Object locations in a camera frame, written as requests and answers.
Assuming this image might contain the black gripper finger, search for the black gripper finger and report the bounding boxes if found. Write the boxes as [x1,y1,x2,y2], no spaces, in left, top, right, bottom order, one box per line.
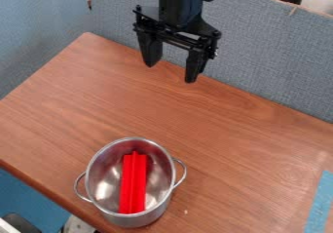
[186,49,208,83]
[138,32,163,67]

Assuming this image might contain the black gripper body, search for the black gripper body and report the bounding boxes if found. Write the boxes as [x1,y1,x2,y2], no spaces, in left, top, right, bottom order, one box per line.
[135,5,222,58]

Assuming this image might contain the red plastic block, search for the red plastic block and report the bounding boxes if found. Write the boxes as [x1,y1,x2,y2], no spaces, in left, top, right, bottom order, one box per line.
[119,151,147,214]

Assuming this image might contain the silver metal pot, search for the silver metal pot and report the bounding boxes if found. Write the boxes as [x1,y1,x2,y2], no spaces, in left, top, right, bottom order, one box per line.
[74,137,188,228]

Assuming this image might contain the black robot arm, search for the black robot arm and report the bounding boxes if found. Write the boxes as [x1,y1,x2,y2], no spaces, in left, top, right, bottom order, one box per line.
[134,0,222,83]

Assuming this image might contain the white round object below table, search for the white round object below table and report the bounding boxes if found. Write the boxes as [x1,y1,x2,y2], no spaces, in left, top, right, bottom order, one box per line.
[64,215,95,233]

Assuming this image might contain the black object bottom left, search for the black object bottom left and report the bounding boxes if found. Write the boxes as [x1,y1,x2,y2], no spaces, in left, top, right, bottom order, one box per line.
[3,214,42,233]

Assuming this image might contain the blue tape strip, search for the blue tape strip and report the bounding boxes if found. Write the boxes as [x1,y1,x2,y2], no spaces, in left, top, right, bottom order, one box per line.
[306,171,333,233]

